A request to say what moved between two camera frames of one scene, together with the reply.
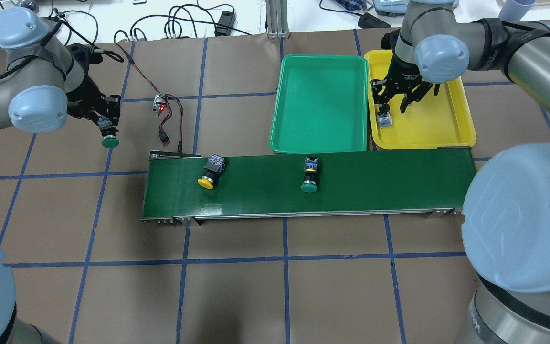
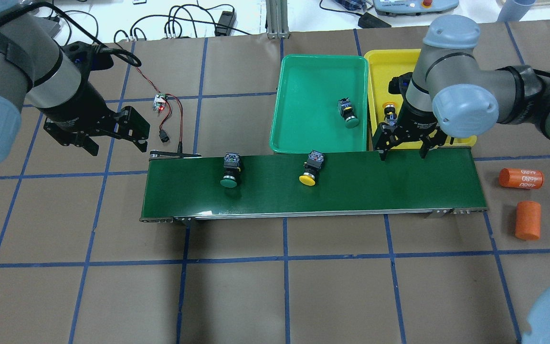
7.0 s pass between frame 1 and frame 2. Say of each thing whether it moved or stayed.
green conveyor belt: stayed
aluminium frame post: stayed
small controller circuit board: stayed
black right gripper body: moved
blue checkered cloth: stayed
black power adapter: stayed
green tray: stayed
